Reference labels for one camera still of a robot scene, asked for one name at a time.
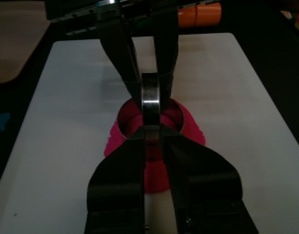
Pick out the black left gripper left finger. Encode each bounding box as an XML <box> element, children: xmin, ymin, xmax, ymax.
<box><xmin>83</xmin><ymin>125</ymin><xmax>148</xmax><ymax>234</ymax></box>

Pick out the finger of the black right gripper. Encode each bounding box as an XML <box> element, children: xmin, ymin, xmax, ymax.
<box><xmin>152</xmin><ymin>28</ymin><xmax>180</xmax><ymax>105</ymax></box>
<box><xmin>97</xmin><ymin>32</ymin><xmax>143</xmax><ymax>102</ymax></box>

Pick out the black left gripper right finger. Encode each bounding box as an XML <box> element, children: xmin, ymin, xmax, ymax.
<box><xmin>159</xmin><ymin>125</ymin><xmax>260</xmax><ymax>234</ymax></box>

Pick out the round metal dough cutter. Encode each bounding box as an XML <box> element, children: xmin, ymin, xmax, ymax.
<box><xmin>116</xmin><ymin>72</ymin><xmax>185</xmax><ymax>143</ymax></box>

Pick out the pink play dough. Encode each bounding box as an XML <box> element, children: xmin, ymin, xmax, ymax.
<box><xmin>104</xmin><ymin>100</ymin><xmax>207</xmax><ymax>195</ymax></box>

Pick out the orange plastic cup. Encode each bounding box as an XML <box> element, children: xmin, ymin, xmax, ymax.
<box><xmin>177</xmin><ymin>2</ymin><xmax>223</xmax><ymax>29</ymax></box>

